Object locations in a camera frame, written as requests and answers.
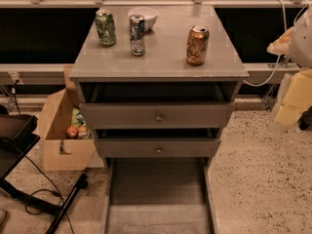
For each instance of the grey drawer cabinet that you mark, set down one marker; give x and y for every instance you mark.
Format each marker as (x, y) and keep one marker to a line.
(165, 54)

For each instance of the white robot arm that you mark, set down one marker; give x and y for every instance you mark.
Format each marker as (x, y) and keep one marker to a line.
(296, 42)

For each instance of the cardboard box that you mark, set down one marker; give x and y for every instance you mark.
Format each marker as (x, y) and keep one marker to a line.
(60, 152)

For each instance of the orange soda can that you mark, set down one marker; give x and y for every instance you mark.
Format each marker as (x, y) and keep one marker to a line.
(197, 44)

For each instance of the grey top drawer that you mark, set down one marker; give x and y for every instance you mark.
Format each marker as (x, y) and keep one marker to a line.
(153, 105)

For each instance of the grey bottom drawer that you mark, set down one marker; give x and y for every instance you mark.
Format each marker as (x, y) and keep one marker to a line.
(158, 196)

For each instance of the white bowl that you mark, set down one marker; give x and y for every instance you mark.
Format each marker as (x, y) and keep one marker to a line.
(150, 15)

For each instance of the green snack bag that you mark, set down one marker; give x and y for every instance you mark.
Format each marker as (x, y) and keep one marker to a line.
(77, 118)

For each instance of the small can in box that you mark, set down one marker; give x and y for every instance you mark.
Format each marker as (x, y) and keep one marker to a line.
(84, 133)

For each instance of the grey middle drawer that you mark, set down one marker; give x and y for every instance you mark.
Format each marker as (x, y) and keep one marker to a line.
(131, 143)

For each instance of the silver blue redbull can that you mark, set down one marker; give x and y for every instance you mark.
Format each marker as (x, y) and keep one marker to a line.
(137, 27)

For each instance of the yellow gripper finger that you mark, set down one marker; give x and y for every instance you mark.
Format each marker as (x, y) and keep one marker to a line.
(294, 98)

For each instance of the red apple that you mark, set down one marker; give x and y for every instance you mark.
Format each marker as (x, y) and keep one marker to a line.
(72, 132)

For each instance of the grey drawer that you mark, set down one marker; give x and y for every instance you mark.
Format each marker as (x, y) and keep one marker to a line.
(158, 196)
(131, 143)
(153, 105)

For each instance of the green soda can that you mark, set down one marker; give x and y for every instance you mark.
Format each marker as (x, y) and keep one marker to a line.
(105, 27)

